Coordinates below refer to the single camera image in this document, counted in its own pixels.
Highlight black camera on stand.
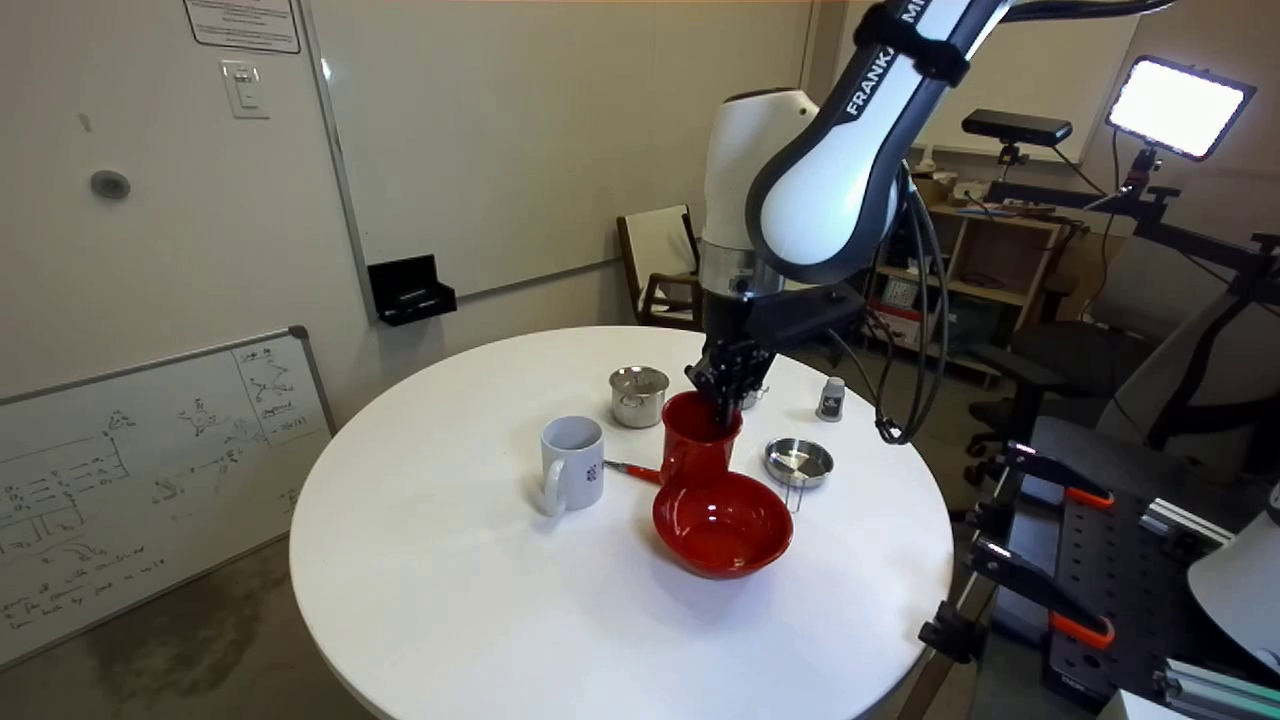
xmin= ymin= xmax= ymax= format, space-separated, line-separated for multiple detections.
xmin=960 ymin=109 xmax=1072 ymax=150

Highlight orange handled clamp near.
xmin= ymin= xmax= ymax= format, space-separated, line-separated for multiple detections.
xmin=918 ymin=536 xmax=1116 ymax=666

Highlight tall steel pot with lid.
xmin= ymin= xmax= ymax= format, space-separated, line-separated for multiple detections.
xmin=606 ymin=363 xmax=669 ymax=427

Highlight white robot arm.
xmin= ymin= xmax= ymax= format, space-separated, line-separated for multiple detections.
xmin=686 ymin=0 xmax=1168 ymax=419

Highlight white ceramic mug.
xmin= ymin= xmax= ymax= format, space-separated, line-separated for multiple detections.
xmin=534 ymin=416 xmax=604 ymax=517

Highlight red plastic cup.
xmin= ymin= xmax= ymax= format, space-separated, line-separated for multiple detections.
xmin=661 ymin=394 xmax=738 ymax=483

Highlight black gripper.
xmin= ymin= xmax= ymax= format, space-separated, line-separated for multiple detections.
xmin=686 ymin=289 xmax=865 ymax=425

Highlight studio light panel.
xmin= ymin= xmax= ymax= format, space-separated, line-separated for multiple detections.
xmin=1109 ymin=58 xmax=1250 ymax=160

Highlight round white table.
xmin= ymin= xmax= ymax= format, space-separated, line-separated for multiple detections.
xmin=289 ymin=324 xmax=950 ymax=720

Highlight orange handled clamp far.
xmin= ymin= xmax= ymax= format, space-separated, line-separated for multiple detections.
xmin=984 ymin=441 xmax=1116 ymax=514

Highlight small steel frying pan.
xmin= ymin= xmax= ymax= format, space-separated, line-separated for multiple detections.
xmin=763 ymin=437 xmax=832 ymax=494

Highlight red bowl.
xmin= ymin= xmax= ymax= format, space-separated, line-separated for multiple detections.
xmin=653 ymin=473 xmax=791 ymax=581

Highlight orange handled clamp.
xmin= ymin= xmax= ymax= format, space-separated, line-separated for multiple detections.
xmin=984 ymin=441 xmax=1116 ymax=514
xmin=918 ymin=536 xmax=1116 ymax=666

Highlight leaning whiteboard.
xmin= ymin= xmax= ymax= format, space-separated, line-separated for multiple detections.
xmin=0 ymin=324 xmax=330 ymax=666

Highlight upside-down grey cup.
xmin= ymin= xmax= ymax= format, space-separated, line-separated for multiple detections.
xmin=815 ymin=376 xmax=846 ymax=419

